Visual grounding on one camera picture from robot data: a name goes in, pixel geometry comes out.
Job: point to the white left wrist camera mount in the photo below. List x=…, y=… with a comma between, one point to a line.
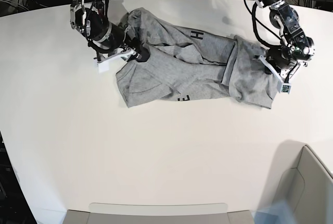
x=284, y=81

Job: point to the grey T-shirt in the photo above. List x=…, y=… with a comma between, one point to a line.
x=189, y=64

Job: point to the grey bin right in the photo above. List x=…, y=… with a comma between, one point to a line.
x=308, y=186

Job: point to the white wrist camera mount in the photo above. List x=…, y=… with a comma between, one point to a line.
x=114, y=59
x=284, y=81

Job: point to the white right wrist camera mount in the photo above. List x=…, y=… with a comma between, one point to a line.
x=114, y=59

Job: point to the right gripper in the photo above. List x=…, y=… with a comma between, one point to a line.
x=109, y=37

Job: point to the grey bin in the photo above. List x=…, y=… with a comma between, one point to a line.
x=308, y=186
x=119, y=213

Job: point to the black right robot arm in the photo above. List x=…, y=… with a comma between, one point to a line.
x=84, y=13

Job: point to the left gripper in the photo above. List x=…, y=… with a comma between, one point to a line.
x=281, y=60

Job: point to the grey bin front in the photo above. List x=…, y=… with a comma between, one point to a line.
x=119, y=213

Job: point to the blue cloth in corner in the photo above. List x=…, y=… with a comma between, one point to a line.
x=281, y=212

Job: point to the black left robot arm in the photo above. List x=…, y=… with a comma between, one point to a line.
x=295, y=47

